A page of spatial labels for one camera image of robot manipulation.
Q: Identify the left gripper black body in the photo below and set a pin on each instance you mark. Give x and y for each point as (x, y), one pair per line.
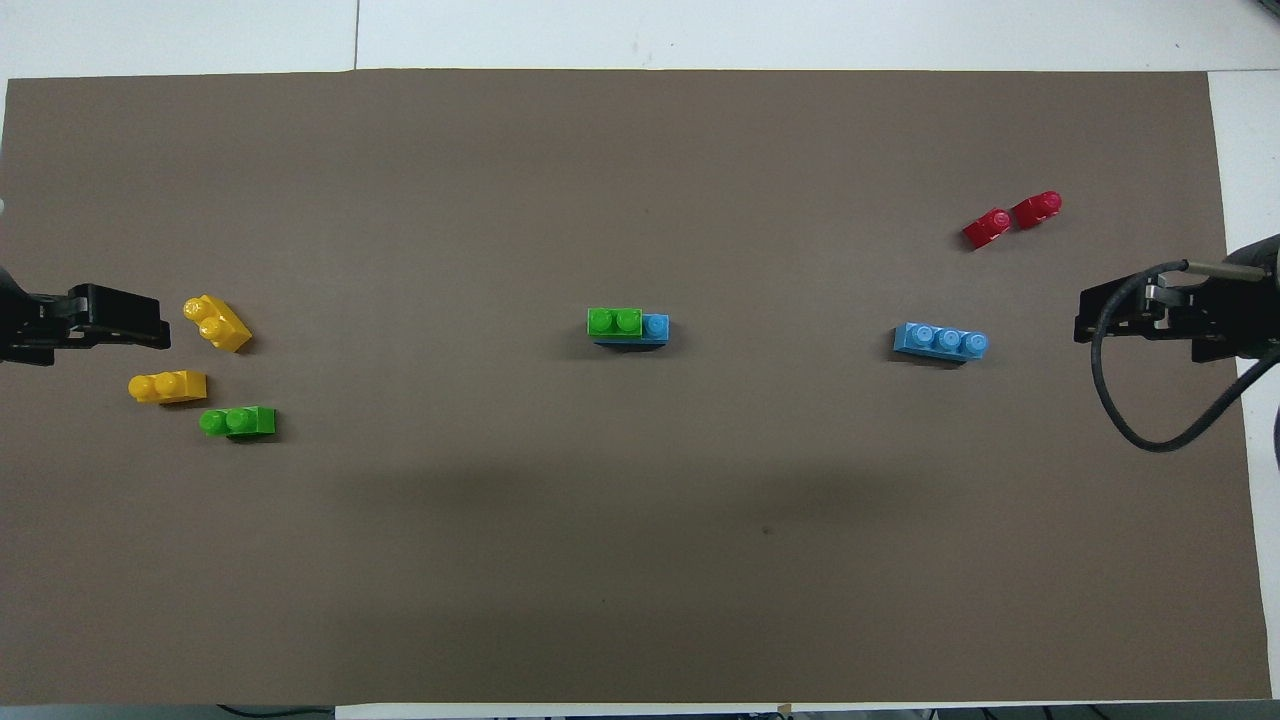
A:
(25, 325)

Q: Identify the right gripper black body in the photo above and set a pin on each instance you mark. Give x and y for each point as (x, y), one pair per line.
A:
(1220, 325)

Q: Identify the blue three-stud block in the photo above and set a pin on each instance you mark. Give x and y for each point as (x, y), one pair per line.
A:
(655, 328)
(940, 341)

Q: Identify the green two-stud block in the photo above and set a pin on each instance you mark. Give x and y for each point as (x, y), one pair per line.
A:
(614, 321)
(238, 421)

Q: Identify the yellow two-stud block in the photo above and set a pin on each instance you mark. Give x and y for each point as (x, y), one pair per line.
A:
(168, 386)
(218, 323)

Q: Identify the red one-stud block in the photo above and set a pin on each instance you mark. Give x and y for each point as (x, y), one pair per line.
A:
(987, 228)
(1036, 209)

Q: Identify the brown table mat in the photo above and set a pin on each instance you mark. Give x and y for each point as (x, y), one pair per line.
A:
(640, 550)

